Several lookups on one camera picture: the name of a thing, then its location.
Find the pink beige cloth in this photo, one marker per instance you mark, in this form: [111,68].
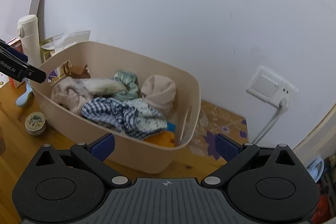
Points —
[71,94]
[159,93]

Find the blue hair brush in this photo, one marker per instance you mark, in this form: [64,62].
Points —
[23,99]

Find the small yellow green box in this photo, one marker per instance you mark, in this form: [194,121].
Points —
[47,52]

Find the blue checkered cloth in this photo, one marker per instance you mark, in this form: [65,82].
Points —
[135,118]

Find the white fluffy plush toy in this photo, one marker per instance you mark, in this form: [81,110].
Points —
[103,86]

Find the beige plastic storage bin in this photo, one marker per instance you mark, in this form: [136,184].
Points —
[103,60]

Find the purple floral table mat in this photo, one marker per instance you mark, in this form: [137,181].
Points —
[214,120]

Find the small brown hair clip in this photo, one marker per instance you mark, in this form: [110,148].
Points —
[76,72]

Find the green checkered cloth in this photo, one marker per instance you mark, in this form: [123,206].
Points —
[129,80]

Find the wall socket with switch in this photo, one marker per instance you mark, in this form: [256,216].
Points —
[271,88]

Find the white thermos bottle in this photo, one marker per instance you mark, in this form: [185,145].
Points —
[28,33]

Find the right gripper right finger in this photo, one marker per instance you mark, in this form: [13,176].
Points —
[237,157]

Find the round decorated tin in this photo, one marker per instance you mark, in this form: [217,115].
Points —
[35,124]

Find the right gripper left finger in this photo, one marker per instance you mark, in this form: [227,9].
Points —
[90,157]

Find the lilac headboard panel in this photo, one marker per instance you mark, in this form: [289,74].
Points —
[11,11]

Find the tissue pack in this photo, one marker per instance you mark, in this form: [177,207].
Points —
[60,42]

